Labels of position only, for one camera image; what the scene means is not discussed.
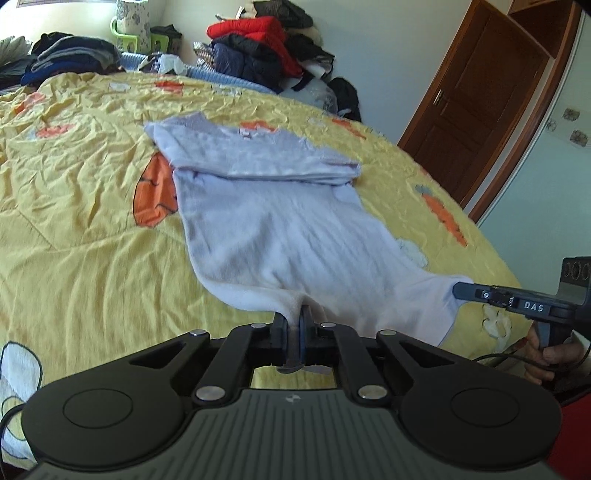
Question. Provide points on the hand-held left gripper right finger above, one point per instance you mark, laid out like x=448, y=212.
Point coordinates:
x=304, y=341

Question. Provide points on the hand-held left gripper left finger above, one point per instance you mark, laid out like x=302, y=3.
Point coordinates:
x=281, y=341

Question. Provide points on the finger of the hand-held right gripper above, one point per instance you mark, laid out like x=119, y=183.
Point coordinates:
x=475, y=293

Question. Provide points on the lavender long-sleeve shirt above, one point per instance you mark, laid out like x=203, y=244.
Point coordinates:
x=286, y=230

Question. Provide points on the pile of red and dark clothes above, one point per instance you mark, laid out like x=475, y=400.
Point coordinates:
x=244, y=27

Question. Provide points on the pile of dark folded clothes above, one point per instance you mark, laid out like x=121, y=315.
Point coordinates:
x=69, y=55

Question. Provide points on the person's right hand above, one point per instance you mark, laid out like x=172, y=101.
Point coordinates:
x=565, y=356

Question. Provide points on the person's red clothing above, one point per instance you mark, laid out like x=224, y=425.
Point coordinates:
x=575, y=438

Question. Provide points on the wooden door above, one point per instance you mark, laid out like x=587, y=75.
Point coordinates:
x=475, y=92

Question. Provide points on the yellow carrot-print quilt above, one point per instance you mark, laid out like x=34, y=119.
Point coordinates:
x=92, y=230

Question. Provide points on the black backpack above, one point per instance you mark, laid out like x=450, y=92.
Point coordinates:
x=346, y=97

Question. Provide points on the clear plastic bag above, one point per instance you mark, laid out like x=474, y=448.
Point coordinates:
x=314, y=92

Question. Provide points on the blue knitted blanket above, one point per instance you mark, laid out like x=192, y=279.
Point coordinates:
x=217, y=76

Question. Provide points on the navy padded jacket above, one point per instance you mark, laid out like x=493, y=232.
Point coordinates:
x=231, y=62

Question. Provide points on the black white trimmed garment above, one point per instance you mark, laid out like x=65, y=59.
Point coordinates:
x=314, y=53

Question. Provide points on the black white patterned cloth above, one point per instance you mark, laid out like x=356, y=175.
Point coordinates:
x=203, y=53

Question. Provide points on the white plastic bag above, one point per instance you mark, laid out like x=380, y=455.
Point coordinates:
x=171, y=62

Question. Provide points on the black padded jacket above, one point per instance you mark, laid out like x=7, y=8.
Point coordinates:
x=242, y=42

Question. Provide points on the green plastic stool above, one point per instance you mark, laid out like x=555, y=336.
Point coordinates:
x=160, y=45

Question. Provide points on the dark olive cloth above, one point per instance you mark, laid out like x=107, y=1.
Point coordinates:
x=168, y=32

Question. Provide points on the light green plastic chair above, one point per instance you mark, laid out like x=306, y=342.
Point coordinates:
x=127, y=44

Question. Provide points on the floral pillow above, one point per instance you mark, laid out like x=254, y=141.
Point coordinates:
x=131, y=14

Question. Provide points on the white quilted blanket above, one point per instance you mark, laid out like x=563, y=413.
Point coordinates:
x=14, y=46

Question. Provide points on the flower wall sticker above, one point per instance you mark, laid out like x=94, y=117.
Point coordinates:
x=577, y=137
x=572, y=115
x=550, y=125

